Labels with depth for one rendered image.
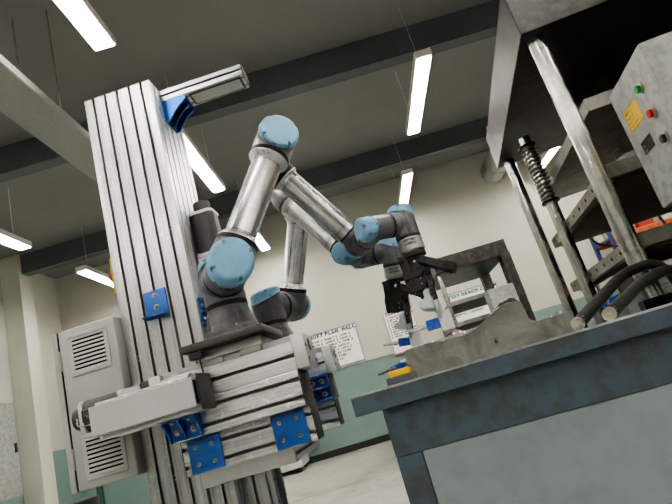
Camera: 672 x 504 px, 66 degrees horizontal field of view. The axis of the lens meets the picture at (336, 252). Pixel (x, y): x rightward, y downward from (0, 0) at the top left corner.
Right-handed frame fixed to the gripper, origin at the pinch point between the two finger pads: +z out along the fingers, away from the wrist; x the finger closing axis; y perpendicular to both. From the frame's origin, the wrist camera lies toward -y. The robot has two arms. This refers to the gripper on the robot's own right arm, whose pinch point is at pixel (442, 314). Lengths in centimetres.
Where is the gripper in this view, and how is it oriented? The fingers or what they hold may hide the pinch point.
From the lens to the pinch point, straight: 154.0
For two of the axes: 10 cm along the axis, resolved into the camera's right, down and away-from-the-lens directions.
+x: -2.4, -2.1, -9.5
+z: 2.7, 9.2, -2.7
